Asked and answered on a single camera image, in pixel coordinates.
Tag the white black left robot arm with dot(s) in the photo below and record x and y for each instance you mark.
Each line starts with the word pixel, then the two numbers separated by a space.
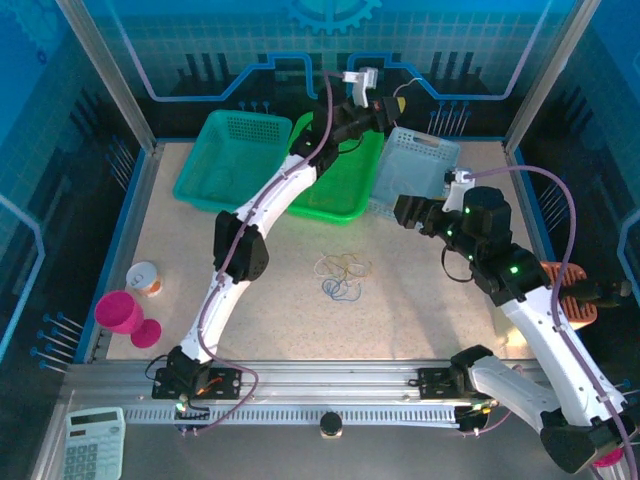
pixel 280 195

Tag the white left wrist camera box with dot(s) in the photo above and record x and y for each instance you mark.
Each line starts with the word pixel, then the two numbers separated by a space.
pixel 360 85

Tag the green plastic basket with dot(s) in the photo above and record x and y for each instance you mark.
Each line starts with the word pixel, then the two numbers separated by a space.
pixel 340 185

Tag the pink plastic goblet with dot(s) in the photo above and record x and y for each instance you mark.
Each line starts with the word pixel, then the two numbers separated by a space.
pixel 117 312

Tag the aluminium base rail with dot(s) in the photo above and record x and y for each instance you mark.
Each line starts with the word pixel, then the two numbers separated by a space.
pixel 325 380

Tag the red pink goblet silver base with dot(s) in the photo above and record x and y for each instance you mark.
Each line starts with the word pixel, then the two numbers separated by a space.
pixel 612 457

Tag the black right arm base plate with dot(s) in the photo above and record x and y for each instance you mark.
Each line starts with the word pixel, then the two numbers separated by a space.
pixel 430 382

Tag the pale green calculator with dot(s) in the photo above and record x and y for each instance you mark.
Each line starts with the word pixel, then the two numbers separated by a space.
pixel 95 445

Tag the white orange cup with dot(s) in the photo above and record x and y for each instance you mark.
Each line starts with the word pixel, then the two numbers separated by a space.
pixel 142 277

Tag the light blue plastic basket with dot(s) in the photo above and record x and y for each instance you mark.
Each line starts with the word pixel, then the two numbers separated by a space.
pixel 415 170

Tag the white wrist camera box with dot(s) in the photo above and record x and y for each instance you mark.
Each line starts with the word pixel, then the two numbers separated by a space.
pixel 457 190
pixel 360 85

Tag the black round knob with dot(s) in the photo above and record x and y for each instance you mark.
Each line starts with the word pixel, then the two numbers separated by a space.
pixel 331 424

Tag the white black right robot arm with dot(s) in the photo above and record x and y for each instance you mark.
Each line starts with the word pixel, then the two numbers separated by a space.
pixel 550 350

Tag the aluminium frame post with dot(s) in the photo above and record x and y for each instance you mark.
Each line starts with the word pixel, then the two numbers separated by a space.
pixel 542 75
pixel 111 80

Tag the teal plastic basket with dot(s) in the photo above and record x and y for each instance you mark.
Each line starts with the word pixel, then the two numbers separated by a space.
pixel 230 155

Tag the aluminium side rail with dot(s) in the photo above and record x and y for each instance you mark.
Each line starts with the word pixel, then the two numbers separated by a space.
pixel 125 240

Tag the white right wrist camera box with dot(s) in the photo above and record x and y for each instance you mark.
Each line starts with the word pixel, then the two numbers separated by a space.
pixel 457 190

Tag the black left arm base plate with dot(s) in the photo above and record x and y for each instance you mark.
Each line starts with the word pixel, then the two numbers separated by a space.
pixel 227 382

